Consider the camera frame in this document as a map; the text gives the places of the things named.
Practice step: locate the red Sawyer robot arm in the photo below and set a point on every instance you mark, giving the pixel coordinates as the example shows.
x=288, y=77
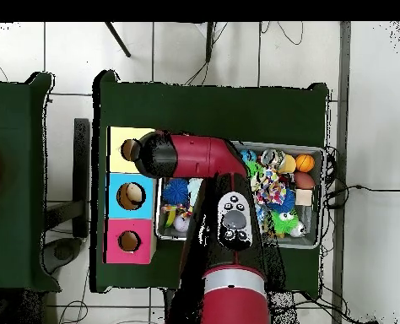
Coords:
x=193, y=158

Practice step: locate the wooden box with three holes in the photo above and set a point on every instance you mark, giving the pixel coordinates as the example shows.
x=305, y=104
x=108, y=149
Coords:
x=114, y=256

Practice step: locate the mint green cloth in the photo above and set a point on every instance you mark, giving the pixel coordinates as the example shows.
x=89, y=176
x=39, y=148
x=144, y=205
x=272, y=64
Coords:
x=195, y=189

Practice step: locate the blue spiky rubber ball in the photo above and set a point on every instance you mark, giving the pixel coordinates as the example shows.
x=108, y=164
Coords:
x=175, y=191

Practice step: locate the white baseball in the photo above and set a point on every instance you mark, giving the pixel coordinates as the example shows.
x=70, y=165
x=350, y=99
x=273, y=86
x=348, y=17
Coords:
x=181, y=223

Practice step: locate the blue globe ball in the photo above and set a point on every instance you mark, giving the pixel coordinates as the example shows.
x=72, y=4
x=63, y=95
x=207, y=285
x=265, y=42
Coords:
x=249, y=156

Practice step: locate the dark green table cloth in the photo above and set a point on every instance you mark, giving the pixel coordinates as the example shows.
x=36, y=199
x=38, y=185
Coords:
x=213, y=111
x=14, y=236

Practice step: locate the white cloth with colourful dots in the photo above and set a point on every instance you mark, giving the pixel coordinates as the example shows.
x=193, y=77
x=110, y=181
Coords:
x=271, y=192

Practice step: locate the green spiky toy with eyes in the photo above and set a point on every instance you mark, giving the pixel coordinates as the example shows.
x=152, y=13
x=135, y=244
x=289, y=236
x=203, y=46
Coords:
x=282, y=222

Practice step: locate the brown mini football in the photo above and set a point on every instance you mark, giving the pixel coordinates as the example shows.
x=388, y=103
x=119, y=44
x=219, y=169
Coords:
x=304, y=180

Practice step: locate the small wooden block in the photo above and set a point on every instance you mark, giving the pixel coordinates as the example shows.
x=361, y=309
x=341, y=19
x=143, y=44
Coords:
x=304, y=197

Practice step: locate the orange mini basketball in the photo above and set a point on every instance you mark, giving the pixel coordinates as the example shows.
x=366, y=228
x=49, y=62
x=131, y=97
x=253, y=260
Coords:
x=304, y=163

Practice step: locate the black upright panel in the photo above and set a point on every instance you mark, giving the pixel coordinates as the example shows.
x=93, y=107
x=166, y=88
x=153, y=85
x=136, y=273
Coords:
x=82, y=168

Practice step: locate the black tripod leg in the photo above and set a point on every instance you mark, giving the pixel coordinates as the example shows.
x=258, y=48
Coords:
x=118, y=39
x=209, y=40

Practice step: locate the grey round stand base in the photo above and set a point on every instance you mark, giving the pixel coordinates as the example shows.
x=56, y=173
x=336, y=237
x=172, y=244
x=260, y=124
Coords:
x=63, y=251

